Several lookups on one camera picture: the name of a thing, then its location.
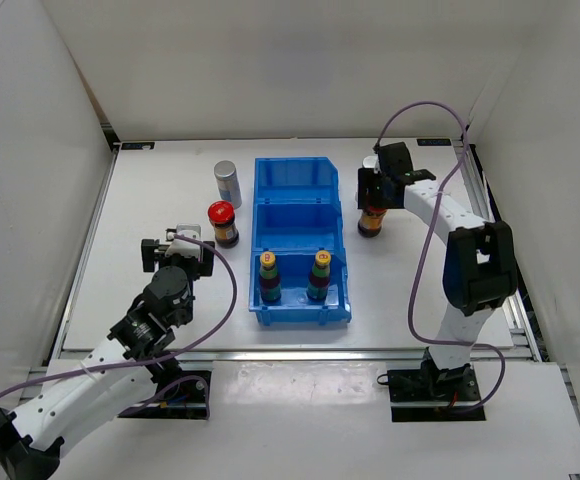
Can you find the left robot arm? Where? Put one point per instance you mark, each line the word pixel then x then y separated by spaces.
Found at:
pixel 129 371

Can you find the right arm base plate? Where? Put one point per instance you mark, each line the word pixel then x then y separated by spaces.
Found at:
pixel 411 400

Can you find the red-lid sauce jar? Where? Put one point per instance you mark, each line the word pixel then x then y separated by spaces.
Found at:
pixel 371 219
pixel 221 215

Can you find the left side aluminium rail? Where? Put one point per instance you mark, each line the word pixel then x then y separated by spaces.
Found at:
pixel 57 346

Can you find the blue bin near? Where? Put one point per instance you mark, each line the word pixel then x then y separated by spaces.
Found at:
pixel 294 305

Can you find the black corner label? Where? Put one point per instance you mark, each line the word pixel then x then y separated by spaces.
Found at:
pixel 137 146
pixel 433 142

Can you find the aluminium table edge rail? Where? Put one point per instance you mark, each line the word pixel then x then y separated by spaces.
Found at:
pixel 518 352

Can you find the blue bin far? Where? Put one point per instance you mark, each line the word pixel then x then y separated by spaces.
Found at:
pixel 296 180

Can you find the yellow-cap sauce bottle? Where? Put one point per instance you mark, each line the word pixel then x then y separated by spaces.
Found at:
pixel 319 278
pixel 269 278

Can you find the blue bin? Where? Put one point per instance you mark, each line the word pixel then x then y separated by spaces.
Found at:
pixel 297 228
pixel 294 305
pixel 296 180

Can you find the left black corner label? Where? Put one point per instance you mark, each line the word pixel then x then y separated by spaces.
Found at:
pixel 137 146

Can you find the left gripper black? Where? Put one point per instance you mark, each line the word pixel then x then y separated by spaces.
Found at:
pixel 154 255

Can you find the silver-capped spice shaker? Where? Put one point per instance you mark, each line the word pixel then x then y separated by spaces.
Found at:
pixel 227 182
pixel 370 162

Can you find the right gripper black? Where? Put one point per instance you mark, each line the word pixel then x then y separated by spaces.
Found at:
pixel 387 204

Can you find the left silver-capped spice shaker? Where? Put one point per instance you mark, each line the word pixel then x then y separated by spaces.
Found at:
pixel 227 182

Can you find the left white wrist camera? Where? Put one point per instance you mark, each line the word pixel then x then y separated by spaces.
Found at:
pixel 177 244

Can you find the right side aluminium rail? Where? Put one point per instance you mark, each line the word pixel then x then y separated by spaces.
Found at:
pixel 519 309

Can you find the blue bin middle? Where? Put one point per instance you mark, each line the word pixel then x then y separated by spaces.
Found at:
pixel 297 228

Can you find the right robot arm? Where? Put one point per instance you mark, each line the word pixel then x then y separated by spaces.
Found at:
pixel 479 271

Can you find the right silver-capped spice shaker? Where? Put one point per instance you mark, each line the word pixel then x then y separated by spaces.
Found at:
pixel 370 162

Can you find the right black corner label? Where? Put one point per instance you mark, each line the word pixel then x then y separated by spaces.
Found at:
pixel 433 142

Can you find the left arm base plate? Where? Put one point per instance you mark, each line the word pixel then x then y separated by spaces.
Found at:
pixel 188 400

